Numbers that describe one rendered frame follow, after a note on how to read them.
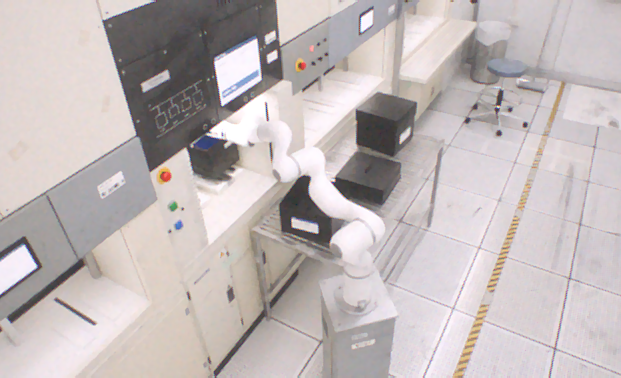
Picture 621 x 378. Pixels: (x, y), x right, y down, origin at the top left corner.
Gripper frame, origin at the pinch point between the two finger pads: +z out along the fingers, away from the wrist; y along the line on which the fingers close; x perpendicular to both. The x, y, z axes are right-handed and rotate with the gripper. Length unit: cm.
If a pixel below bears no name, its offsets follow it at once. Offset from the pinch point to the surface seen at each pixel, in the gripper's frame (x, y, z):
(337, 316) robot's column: -46, -35, -100
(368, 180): -35, 43, -72
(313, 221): -33, -3, -66
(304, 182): -33, 21, -45
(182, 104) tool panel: 36, -37, -34
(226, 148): -13.5, 3.0, -9.4
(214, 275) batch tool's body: -54, -41, -34
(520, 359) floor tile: -122, 43, -172
